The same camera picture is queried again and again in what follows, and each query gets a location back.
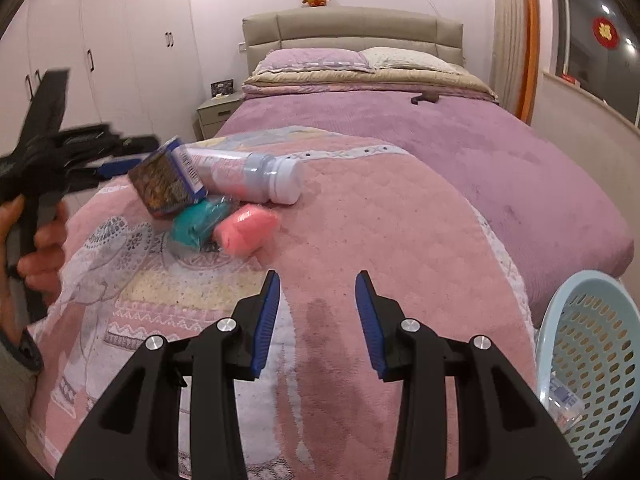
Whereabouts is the white wardrobe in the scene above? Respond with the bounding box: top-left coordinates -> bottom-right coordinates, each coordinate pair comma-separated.
0,0 -> 206,171

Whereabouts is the purple bedspread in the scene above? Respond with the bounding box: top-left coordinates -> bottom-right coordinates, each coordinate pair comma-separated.
220,87 -> 635,326

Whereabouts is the clear plastic bottle white cap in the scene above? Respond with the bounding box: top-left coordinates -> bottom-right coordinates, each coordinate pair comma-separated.
182,141 -> 305,206

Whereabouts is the purple pillow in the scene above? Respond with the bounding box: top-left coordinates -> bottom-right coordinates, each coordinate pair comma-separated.
252,48 -> 373,77

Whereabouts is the blue and white milk carton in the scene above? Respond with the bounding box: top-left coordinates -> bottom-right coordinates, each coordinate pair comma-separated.
542,375 -> 586,433

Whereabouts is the pale floral pillow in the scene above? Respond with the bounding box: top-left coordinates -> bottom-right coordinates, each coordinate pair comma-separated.
360,46 -> 463,72

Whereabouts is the folded beige quilt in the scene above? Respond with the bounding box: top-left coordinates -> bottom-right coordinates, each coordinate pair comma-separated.
241,67 -> 500,106

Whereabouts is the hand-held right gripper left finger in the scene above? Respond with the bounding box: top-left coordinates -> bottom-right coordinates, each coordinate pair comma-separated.
55,270 -> 282,480

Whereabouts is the red round window decoration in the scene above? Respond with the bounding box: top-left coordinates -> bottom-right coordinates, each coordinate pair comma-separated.
591,16 -> 621,51

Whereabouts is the light blue plastic basket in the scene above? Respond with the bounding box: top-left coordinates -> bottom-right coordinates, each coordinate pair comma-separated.
535,270 -> 640,473

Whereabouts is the beige padded headboard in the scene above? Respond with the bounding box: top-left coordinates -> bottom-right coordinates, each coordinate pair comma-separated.
242,7 -> 465,83

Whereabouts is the dark framed window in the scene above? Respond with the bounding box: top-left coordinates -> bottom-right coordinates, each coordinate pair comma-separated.
550,0 -> 640,128

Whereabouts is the pink patterned blanket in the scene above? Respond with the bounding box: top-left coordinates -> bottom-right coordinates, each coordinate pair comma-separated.
27,125 -> 533,480

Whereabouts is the small dark printed carton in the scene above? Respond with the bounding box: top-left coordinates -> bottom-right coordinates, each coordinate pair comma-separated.
127,136 -> 210,218

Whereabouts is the beige nightstand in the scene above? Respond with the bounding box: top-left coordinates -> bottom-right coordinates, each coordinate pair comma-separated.
195,91 -> 243,141

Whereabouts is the pink plastic packet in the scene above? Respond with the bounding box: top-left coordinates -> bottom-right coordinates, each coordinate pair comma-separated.
214,202 -> 281,256

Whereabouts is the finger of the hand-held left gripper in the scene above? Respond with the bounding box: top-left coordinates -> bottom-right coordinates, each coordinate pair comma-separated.
62,124 -> 162,157
62,157 -> 147,195

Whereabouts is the beige and orange curtain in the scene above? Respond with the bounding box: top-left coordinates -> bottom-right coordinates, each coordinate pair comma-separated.
492,0 -> 542,123

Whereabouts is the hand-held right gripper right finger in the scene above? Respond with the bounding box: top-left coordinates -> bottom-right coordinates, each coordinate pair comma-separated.
355,270 -> 583,480

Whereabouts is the person's left hand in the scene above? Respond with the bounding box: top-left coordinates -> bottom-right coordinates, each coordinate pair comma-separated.
0,194 -> 69,297

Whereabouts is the person's left forearm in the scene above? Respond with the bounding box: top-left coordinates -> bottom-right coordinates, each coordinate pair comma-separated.
0,329 -> 45,443

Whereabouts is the teal plastic packet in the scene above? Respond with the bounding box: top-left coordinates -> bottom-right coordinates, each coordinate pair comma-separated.
171,197 -> 241,251

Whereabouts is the window sill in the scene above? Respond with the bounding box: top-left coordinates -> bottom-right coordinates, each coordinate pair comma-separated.
542,71 -> 640,141

